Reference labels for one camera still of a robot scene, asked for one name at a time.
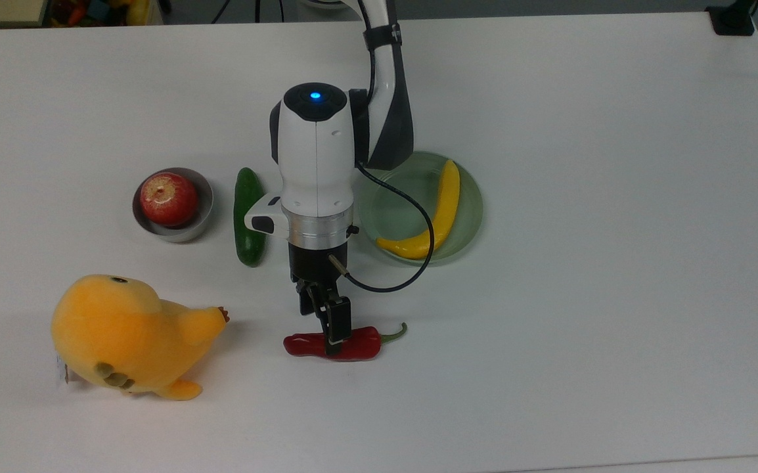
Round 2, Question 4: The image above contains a yellow toy banana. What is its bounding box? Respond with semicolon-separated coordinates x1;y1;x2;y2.
376;160;461;260

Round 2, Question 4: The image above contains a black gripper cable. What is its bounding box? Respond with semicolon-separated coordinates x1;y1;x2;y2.
328;162;436;294

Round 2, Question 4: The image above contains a red toy apple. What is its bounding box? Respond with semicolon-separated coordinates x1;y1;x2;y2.
140;172;199;227

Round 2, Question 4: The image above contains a black stand base clamp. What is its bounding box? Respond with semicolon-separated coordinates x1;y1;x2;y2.
705;0;758;37

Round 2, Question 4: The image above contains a pale green plastic plate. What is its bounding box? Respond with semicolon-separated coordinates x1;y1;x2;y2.
355;151;484;265

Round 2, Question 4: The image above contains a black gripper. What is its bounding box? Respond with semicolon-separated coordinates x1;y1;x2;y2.
288;240;354;359

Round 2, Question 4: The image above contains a green toy cucumber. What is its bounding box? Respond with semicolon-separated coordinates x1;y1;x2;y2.
233;167;269;267

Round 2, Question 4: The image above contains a bin of colourful toys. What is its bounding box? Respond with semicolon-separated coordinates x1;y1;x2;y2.
47;0;164;28

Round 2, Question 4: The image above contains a yellow plush chick toy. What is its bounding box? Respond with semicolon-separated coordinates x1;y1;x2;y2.
51;274;231;401

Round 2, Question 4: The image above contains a small metal bowl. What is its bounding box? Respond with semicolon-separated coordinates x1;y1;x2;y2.
132;167;214;243

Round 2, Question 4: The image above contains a red chili pepper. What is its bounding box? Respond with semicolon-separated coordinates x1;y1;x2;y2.
283;322;409;363

